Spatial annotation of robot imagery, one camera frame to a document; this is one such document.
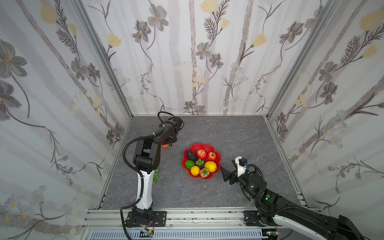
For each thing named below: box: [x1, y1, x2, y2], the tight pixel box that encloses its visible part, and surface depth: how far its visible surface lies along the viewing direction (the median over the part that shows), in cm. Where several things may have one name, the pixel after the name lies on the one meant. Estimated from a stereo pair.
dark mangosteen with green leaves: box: [195, 158, 205, 170], surface depth 90 cm
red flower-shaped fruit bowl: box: [182, 143, 221, 180], surface depth 91 cm
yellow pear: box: [190, 165, 200, 176], surface depth 86 cm
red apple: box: [196, 149, 207, 160], surface depth 93 cm
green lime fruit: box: [185, 160, 195, 169], surface depth 91 cm
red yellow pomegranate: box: [208, 152, 216, 160], surface depth 92 cm
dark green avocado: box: [186, 150, 198, 162], surface depth 93 cm
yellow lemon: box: [204, 161, 217, 173], surface depth 88 cm
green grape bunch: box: [152, 168, 159, 185], surface depth 88 cm
